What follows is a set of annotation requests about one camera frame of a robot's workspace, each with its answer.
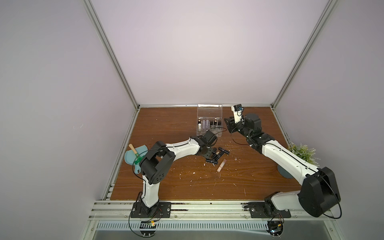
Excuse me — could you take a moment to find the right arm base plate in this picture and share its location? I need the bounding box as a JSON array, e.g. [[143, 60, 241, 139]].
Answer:
[[243, 202, 292, 219]]

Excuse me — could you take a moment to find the pink lipstick tube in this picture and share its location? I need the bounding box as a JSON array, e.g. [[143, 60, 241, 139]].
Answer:
[[217, 159, 227, 173]]

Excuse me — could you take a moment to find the clear acrylic lipstick organizer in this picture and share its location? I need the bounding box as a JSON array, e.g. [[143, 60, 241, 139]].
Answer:
[[196, 104, 225, 137]]

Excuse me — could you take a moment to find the right controller board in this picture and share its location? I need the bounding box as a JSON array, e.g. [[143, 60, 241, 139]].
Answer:
[[267, 221, 284, 237]]

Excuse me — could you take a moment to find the teal dustpan tray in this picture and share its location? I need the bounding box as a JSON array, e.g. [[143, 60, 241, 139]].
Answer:
[[124, 144, 148, 174]]

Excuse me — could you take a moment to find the green artificial plant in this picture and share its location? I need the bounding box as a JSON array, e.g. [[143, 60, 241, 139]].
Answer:
[[288, 143, 320, 167]]

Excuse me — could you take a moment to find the aluminium front rail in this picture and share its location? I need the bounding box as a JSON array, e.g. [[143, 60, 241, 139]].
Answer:
[[89, 200, 329, 221]]

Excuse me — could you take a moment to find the left controller board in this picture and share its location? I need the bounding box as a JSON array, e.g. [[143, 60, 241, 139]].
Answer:
[[139, 221, 157, 238]]

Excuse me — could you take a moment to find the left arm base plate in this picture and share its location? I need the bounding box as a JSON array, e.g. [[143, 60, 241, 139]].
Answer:
[[130, 202, 172, 219]]

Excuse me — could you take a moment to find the controller board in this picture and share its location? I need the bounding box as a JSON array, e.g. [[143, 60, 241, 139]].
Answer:
[[139, 221, 157, 238], [267, 221, 284, 237]]

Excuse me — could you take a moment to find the green rake wooden handle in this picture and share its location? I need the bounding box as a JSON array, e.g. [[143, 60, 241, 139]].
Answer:
[[126, 144, 142, 165]]

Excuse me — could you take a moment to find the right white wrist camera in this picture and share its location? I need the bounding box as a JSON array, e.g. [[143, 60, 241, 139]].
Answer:
[[231, 104, 244, 124]]

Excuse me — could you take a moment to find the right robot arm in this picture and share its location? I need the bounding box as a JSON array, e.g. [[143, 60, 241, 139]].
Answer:
[[225, 114, 341, 218]]

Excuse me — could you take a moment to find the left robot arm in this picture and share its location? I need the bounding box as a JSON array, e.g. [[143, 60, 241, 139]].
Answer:
[[139, 131, 217, 210]]

